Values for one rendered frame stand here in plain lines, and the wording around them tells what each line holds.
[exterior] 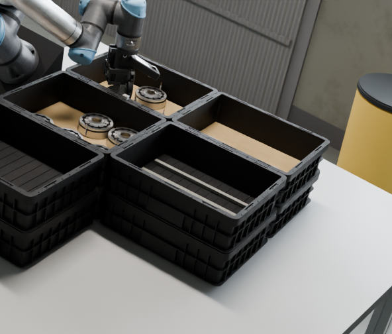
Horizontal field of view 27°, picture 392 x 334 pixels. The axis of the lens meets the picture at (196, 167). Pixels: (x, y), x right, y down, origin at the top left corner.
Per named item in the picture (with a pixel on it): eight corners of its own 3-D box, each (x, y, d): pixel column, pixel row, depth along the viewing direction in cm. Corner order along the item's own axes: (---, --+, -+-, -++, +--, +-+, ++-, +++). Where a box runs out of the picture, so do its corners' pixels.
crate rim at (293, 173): (167, 126, 243) (169, 119, 242) (218, 97, 267) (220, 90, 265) (287, 183, 229) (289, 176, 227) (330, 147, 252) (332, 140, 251)
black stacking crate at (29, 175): (-90, 171, 216) (-90, 133, 210) (-9, 134, 239) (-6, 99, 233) (26, 238, 202) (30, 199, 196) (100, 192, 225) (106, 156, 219)
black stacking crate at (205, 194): (102, 192, 225) (107, 156, 219) (162, 154, 248) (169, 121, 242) (226, 258, 210) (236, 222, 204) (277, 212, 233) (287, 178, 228)
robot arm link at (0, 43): (-20, 61, 263) (-42, 38, 251) (-4, 26, 267) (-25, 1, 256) (12, 66, 259) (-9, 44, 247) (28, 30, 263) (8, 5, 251)
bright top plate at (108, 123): (72, 122, 245) (72, 120, 245) (91, 111, 253) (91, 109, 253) (100, 134, 242) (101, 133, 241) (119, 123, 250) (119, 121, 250)
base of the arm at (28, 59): (-12, 76, 273) (-27, 60, 264) (12, 38, 277) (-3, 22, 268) (23, 89, 267) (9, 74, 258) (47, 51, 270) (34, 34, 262)
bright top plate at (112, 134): (101, 137, 241) (101, 135, 240) (119, 125, 249) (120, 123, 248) (130, 150, 238) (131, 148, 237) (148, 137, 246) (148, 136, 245)
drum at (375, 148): (414, 211, 409) (458, 101, 377) (373, 238, 382) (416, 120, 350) (349, 174, 429) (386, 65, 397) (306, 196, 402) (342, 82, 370)
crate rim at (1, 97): (-7, 104, 235) (-6, 97, 233) (61, 75, 258) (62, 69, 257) (106, 162, 220) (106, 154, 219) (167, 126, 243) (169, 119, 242)
